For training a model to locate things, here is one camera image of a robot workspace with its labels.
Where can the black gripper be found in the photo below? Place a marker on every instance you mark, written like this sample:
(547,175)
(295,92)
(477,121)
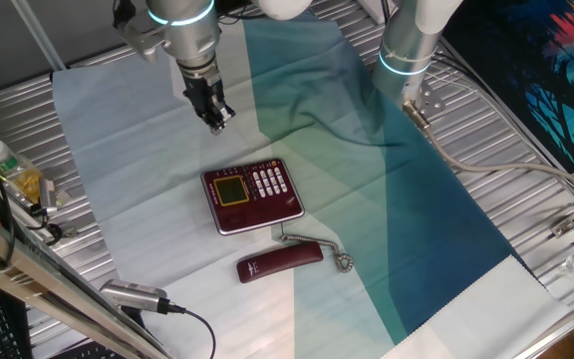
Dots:
(202,97)

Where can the maroon telephone handset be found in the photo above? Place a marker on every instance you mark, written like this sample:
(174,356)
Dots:
(279,261)

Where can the grey robot base conduit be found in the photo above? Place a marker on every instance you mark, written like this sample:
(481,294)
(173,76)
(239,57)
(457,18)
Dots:
(491,167)

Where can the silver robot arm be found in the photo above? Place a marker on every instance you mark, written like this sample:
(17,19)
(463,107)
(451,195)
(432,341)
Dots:
(190,30)

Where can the maroon telephone base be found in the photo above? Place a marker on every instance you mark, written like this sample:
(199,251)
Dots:
(247,199)

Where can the blue green patterned tablecloth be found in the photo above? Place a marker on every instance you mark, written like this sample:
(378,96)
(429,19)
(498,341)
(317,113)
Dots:
(167,149)

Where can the grey metal pole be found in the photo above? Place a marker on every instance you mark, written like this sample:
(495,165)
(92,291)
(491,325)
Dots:
(38,35)

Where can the plastic bottle yellow liquid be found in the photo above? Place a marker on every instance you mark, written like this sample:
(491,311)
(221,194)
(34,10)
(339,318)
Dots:
(15,172)

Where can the dark sunset tree poster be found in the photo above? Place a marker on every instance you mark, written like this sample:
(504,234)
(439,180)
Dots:
(531,75)

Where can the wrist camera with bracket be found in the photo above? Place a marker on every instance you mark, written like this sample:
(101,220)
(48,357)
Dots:
(140,37)

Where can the small silver camera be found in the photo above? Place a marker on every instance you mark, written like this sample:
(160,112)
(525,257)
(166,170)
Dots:
(48,193)

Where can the large silver depth camera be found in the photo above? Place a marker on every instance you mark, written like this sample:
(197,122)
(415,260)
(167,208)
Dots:
(132,295)

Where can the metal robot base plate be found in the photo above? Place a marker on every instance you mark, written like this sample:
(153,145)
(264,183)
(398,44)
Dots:
(429,97)

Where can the aluminium frame beam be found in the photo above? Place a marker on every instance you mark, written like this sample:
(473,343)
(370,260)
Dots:
(43,279)

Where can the small metal corner bracket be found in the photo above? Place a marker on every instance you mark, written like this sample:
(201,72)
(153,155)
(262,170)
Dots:
(565,227)

